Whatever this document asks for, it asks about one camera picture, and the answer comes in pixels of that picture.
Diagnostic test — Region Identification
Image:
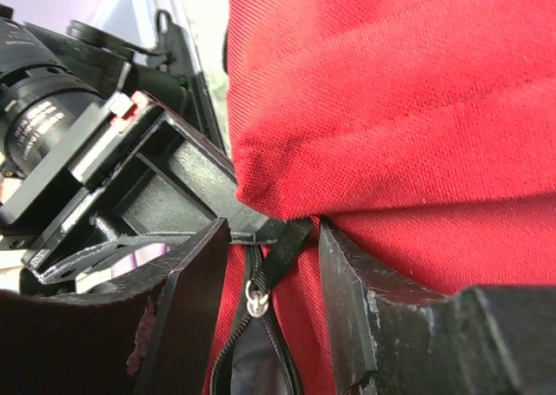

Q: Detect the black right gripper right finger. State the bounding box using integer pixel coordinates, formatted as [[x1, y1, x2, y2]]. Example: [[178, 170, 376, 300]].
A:
[[319, 222, 555, 394]]

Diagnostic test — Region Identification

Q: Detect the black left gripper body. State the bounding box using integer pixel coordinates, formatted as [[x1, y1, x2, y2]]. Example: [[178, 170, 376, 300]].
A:
[[1, 91, 191, 250]]

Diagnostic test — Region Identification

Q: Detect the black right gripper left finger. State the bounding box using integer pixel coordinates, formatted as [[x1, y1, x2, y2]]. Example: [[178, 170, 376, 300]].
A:
[[1, 219, 229, 394]]

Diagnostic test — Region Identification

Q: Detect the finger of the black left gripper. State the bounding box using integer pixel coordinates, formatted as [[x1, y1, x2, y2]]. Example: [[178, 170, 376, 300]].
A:
[[23, 127, 285, 285]]

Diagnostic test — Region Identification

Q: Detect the red backpack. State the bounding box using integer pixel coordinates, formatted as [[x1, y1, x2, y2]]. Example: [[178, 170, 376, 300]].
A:
[[207, 0, 555, 394]]

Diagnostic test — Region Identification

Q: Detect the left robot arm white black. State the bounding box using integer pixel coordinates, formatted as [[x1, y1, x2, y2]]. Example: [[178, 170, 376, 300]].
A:
[[1, 7, 284, 285]]

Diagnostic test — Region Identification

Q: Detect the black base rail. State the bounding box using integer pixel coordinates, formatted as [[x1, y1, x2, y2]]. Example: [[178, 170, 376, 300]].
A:
[[155, 10, 226, 154]]

